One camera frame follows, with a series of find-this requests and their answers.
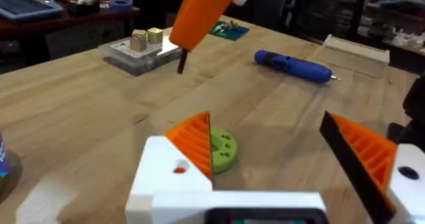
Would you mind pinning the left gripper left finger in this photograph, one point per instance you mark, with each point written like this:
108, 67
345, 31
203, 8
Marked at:
159, 171

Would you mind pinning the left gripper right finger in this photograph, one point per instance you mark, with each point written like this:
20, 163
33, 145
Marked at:
372, 157

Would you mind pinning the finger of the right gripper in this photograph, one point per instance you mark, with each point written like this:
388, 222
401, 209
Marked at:
199, 14

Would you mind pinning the blue electric screwdriver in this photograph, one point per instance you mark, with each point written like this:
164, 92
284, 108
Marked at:
293, 66

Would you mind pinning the green board with toy blocks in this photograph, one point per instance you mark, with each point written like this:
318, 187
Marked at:
229, 30

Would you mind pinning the green disc with holes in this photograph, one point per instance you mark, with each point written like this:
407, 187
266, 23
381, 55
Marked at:
225, 149

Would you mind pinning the clear box with wooden blocks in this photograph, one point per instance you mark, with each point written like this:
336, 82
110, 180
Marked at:
139, 56

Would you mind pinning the blue tape roll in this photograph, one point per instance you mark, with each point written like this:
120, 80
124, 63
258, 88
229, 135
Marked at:
120, 5

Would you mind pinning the black chair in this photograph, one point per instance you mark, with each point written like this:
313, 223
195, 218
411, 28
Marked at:
328, 11

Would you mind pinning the printed tub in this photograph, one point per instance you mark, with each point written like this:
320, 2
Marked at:
3, 157

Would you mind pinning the dark brown side table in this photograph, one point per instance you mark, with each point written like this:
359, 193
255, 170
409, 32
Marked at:
40, 31

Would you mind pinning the blue flat tray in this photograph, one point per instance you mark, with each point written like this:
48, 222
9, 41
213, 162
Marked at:
26, 7

